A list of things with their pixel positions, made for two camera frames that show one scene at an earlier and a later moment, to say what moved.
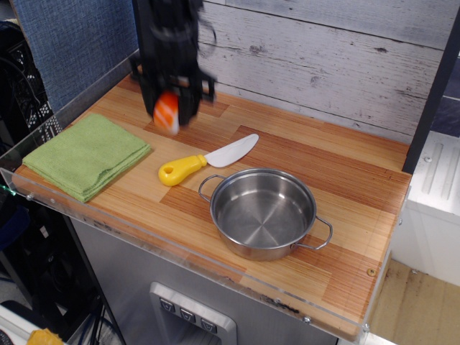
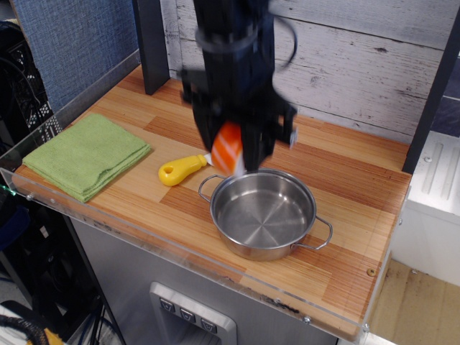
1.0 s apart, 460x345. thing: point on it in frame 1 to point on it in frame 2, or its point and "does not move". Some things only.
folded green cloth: [86, 158] does not move
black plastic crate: [26, 115] does not move
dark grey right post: [418, 141] does not move
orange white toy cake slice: [165, 113] to [226, 151]
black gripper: [169, 60] to [238, 83]
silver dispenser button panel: [184, 320] does not move
